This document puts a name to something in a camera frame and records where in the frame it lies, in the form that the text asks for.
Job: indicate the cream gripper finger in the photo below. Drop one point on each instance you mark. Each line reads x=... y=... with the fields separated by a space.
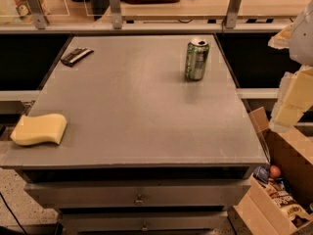
x=281 y=40
x=295 y=98

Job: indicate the green soda can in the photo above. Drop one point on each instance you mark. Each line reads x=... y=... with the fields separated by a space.
x=197 y=53

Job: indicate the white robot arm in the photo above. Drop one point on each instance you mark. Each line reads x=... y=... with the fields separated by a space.
x=301 y=41

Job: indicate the dark rxbar chocolate bar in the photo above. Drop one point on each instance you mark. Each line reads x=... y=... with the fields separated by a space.
x=75 y=56

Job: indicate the red apple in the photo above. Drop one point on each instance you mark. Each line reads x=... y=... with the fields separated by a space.
x=274 y=172

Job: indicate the blue snack packet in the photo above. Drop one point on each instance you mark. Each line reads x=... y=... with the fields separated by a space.
x=261 y=173

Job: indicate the brown snack bag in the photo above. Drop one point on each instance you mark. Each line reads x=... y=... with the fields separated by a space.
x=289 y=207

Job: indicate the cardboard box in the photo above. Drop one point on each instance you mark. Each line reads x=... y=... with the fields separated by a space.
x=292 y=153

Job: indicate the lower grey drawer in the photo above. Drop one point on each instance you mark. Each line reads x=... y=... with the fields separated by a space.
x=143 y=221

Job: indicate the grey drawer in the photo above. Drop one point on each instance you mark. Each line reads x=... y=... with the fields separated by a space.
x=146 y=193
x=143 y=221

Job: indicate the upper grey drawer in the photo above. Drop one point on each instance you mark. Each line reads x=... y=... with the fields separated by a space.
x=146 y=193

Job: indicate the yellow sponge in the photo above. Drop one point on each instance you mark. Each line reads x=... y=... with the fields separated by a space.
x=36 y=130

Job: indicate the right metal bracket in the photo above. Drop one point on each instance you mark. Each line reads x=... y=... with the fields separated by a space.
x=232 y=13

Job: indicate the metal bracket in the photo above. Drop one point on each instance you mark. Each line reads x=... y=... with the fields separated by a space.
x=116 y=14
x=39 y=18
x=232 y=13

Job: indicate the middle metal bracket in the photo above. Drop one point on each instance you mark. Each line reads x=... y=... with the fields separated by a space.
x=116 y=14

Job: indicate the left metal bracket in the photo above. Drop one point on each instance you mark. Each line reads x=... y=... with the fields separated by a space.
x=39 y=18

